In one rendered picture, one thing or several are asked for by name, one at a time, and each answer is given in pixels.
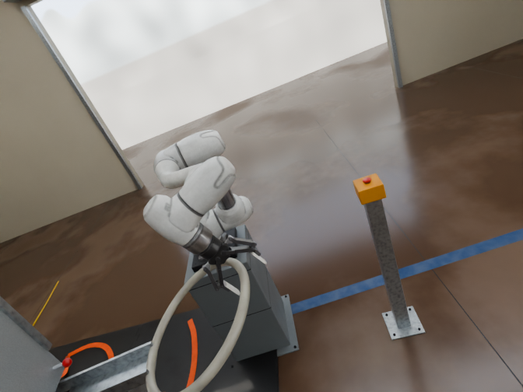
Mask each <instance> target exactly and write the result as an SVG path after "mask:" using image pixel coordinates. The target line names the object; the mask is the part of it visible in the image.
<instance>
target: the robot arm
mask: <svg viewBox="0 0 523 392"><path fill-rule="evenodd" d="M225 148H226V145H225V144H224V142H223V140H222V139H221V137H220V135H219V133H218V131H214V130H206V131H200V132H197V133H195V134H193V135H190V136H188V137H186V138H183V139H182V140H180V141H179V142H177V143H175V144H173V145H172V146H170V147H168V148H166V149H164V150H162V151H160V152H159V153H158V154H157V155H156V158H155V159H154V164H153V169H154V172H155V174H156V177H157V178H158V179H159V181H160V183H161V184H162V185H163V186H164V187H165V188H168V189H175V188H179V187H182V188H181V189H180V191H179V192H178V193H177V194H176V195H174V196H173V197H172V198H170V197H168V196H166V195H160V194H157V195H155V196H153V197H152V198H151V200H150V201H149V202H148V203H147V205H146V206H145V208H144V210H143V217H144V219H145V221H146V222H147V223H148V224H149V225H150V226H151V227H152V228H153V229H154V230H155V231H156V232H158V233H159V234H160V235H161V236H163V237H164V238H166V239H167V240H169V241H171V242H172V243H177V244H179V245H181V246H182V247H183V248H185V249H186V250H188V251H190V252H192V253H193V254H194V255H197V254H198V255H199V257H198V259H199V260H200V261H202V260H203V259H206V260H207V261H208V262H207V263H206V264H203V265H202V268H203V271H204V272H206V273H207V274H208V276H209V278H210V280H211V283H212V285H213V287H214V289H215V290H216V291H219V289H221V288H222V289H225V290H226V291H228V292H230V291H233V292H235V293H236V294H238V295H240V291H239V290H238V289H236V288H235V287H233V286H232V285H231V284H229V283H228V282H226V281H224V280H223V275H222V270H221V269H222V268H221V264H224V263H225V262H226V260H227V259H228V258H229V257H230V255H231V254H237V253H245V252H251V254H252V255H254V256H255V257H256V258H257V259H259V260H260V261H261V262H263V263H264V264H267V262H266V261H265V259H263V258H262V257H260V255H261V253H260V252H259V251H258V250H256V249H255V246H257V244H256V242H255V241H254V240H247V239H241V238H236V237H233V236H231V235H227V234H226V233H224V232H226V231H227V230H229V229H232V228H234V227H236V226H239V225H240V224H242V223H243V222H245V221H247V220H248V219H249V218H250V217H251V215H252V212H253V208H252V205H251V203H250V201H249V199H248V198H246V197H244V196H237V195H235V194H233V193H232V191H231V189H230V188H231V186H232V184H233V182H234V180H235V177H236V170H235V168H234V166H233V164H232V163H231V162H230V161H229V160H228V159H226V158H225V157H222V156H221V155H222V154H223V153H224V151H225ZM214 206H216V207H215V208H214V209H212V208H213V207H214ZM226 237H227V238H226ZM228 243H237V244H243V245H248V246H242V247H228ZM210 265H215V266H216V270H217V275H218V280H219V283H218V284H216V281H215V279H214V278H213V276H212V273H211V271H210Z"/></svg>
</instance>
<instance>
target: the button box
mask: <svg viewBox="0 0 523 392"><path fill-rule="evenodd" d="M0 310H1V311H2V312H3V313H5V314H6V315H7V316H8V317H9V318H10V319H11V320H13V321H14V322H15V323H16V324H17V325H18V326H20V327H21V328H22V329H23V330H24V331H25V332H26V333H27V334H28V335H29V336H30V337H31V338H32V339H34V340H35V341H36V342H37V343H38V344H39V345H41V346H42V347H43V348H44V349H45V350H46V351H49V350H50V349H51V346H52V343H50V342H49V340H47V339H46V338H45V336H43V335H42V334H41V333H40V332H39V331H38V330H37V329H36V328H35V327H34V326H32V325H31V324H30V323H29V322H28V321H27V320H26V319H25V318H24V317H22V316H21V315H20V314H19V313H18V312H17V311H16V310H15V309H14V308H12V307H11V306H10V305H9V304H8V303H7V302H6V301H5V300H4V299H3V298H2V297H1V296H0Z"/></svg>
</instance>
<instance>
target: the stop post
mask: <svg viewBox="0 0 523 392"><path fill-rule="evenodd" d="M366 177H370V178H371V182H369V183H364V182H363V179H364V178H366ZM366 177H362V178H360V179H356V180H353V185H354V188H355V192H356V195H357V197H358V198H359V200H360V203H361V204H362V205H364V208H365V212H366V215H367V220H368V223H369V226H370V231H371V235H372V237H373V241H374V246H375V249H376V252H377V258H378V260H379V264H380V267H381V272H382V275H383V279H384V283H385V287H386V290H387V293H388V298H389V302H390V304H391V310H392V311H389V312H386V313H382V315H383V318H384V321H385V323H386V325H387V328H388V331H389V334H390V336H391V339H392V341H393V340H396V339H400V338H406V337H410V336H413V335H418V334H424V333H426V332H425V330H424V329H423V326H422V324H421V323H420V321H419V318H418V316H417V314H416V311H415V310H414V308H413V306H409V307H407V306H406V302H405V297H404V293H403V289H402V283H401V279H400V276H399V273H398V266H397V263H396V259H395V253H394V250H393V246H392V242H391V237H390V233H389V229H388V223H387V219H386V216H385V213H384V206H383V203H382V199H383V198H386V194H385V189H384V185H383V183H382V182H381V180H380V178H379V177H378V175H377V174H376V173H374V174H371V175H369V176H366Z"/></svg>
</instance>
